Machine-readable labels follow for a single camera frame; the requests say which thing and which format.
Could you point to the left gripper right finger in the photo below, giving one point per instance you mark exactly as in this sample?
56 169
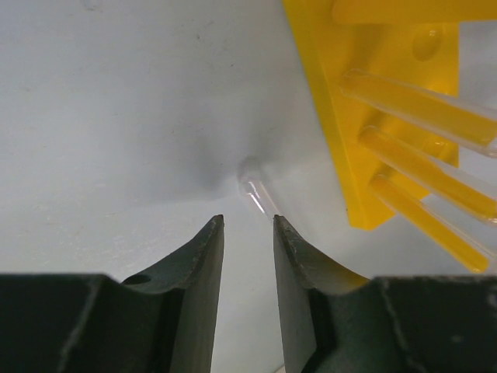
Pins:
334 320

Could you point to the yellow test tube rack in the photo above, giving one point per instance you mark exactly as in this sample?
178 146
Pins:
416 42

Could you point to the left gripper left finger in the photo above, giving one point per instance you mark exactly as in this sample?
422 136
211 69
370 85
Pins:
161 319

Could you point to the clear glass test tube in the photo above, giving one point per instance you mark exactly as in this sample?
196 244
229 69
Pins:
440 178
253 186
467 124

